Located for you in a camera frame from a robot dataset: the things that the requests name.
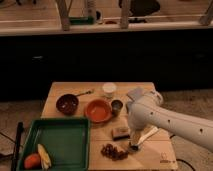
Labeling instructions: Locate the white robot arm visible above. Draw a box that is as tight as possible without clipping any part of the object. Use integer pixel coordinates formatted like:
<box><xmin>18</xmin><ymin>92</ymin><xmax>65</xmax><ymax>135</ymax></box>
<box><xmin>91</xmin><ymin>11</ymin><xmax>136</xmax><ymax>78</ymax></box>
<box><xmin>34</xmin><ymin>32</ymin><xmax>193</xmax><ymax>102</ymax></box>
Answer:
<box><xmin>127</xmin><ymin>89</ymin><xmax>213</xmax><ymax>152</ymax></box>

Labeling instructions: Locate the orange bowl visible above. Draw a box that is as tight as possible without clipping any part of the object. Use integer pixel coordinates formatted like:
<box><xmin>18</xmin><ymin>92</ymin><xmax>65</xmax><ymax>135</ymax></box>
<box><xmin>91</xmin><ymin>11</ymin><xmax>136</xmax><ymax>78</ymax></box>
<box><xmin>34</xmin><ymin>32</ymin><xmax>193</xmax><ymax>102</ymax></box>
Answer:
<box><xmin>84</xmin><ymin>99</ymin><xmax>112</xmax><ymax>123</ymax></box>

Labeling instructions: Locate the dark purple bowl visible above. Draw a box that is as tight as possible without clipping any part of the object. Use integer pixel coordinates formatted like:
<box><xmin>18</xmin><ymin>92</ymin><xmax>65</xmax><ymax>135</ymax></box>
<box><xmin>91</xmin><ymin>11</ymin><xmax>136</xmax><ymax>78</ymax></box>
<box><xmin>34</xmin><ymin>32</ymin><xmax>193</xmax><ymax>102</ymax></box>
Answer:
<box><xmin>56</xmin><ymin>94</ymin><xmax>79</xmax><ymax>115</ymax></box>

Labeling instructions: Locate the purple grape bunch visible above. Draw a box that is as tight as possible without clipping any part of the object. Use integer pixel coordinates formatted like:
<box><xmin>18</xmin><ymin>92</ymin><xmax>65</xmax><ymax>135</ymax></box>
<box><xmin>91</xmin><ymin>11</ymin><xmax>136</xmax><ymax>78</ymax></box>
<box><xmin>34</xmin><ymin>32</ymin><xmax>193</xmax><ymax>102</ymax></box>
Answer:
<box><xmin>101</xmin><ymin>144</ymin><xmax>129</xmax><ymax>161</ymax></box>

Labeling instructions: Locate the small metal cup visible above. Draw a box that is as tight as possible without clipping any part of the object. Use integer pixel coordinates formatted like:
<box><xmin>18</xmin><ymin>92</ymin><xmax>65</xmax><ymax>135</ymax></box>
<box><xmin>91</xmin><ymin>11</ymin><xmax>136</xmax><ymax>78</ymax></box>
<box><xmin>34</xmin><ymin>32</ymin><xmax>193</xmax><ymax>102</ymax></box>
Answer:
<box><xmin>111</xmin><ymin>100</ymin><xmax>123</xmax><ymax>116</ymax></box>

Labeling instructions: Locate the grey folded cloth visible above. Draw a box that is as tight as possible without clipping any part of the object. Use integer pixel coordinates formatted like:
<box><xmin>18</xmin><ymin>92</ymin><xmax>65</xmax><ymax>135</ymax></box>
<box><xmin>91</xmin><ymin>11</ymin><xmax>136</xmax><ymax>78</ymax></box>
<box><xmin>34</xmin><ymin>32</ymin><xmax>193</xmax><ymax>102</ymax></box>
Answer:
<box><xmin>127</xmin><ymin>87</ymin><xmax>143</xmax><ymax>101</ymax></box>

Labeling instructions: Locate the white round cup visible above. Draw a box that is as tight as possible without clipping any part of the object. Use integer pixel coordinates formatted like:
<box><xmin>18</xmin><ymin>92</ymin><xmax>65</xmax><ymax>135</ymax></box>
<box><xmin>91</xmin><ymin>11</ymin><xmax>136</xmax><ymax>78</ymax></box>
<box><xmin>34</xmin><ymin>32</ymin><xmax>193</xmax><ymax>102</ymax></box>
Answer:
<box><xmin>102</xmin><ymin>82</ymin><xmax>117</xmax><ymax>98</ymax></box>

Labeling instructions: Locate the metal spoon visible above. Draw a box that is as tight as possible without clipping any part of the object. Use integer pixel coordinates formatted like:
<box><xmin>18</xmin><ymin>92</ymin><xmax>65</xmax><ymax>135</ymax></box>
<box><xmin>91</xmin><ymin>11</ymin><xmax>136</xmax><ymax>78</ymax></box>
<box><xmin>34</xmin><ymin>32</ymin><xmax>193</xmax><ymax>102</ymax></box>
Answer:
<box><xmin>76</xmin><ymin>89</ymin><xmax>94</xmax><ymax>97</ymax></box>

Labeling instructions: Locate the green plastic tray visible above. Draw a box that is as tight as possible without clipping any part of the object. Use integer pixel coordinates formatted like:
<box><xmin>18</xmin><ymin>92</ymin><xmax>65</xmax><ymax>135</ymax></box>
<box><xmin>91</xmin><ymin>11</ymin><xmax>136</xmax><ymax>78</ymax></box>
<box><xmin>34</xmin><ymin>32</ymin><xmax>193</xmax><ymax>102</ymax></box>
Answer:
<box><xmin>17</xmin><ymin>117</ymin><xmax>90</xmax><ymax>171</ymax></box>

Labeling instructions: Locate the orange tomato toy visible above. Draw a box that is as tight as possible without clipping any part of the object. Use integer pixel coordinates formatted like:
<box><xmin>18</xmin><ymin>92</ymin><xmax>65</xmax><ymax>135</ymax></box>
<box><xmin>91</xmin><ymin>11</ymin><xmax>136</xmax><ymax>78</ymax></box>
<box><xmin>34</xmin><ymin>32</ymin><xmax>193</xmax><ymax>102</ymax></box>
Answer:
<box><xmin>24</xmin><ymin>153</ymin><xmax>41</xmax><ymax>169</ymax></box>

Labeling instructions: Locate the black bar beside tray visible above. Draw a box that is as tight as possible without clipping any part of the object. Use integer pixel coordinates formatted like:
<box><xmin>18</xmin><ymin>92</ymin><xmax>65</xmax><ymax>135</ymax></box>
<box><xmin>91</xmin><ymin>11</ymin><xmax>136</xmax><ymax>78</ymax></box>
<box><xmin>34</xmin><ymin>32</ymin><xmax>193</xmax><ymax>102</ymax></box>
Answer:
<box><xmin>11</xmin><ymin>122</ymin><xmax>24</xmax><ymax>171</ymax></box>

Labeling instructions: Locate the white handled brush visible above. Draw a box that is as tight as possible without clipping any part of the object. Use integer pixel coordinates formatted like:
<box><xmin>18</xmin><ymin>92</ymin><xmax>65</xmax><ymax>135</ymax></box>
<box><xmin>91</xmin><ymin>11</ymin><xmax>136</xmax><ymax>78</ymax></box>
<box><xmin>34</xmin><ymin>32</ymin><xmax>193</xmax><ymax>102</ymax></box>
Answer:
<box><xmin>129</xmin><ymin>126</ymin><xmax>159</xmax><ymax>151</ymax></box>

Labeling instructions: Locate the black cable on floor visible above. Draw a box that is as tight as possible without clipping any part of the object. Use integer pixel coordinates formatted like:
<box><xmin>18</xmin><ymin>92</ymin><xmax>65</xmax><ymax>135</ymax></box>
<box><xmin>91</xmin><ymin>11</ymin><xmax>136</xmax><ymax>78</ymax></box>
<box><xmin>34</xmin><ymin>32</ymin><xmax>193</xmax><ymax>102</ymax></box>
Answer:
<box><xmin>169</xmin><ymin>133</ymin><xmax>198</xmax><ymax>171</ymax></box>

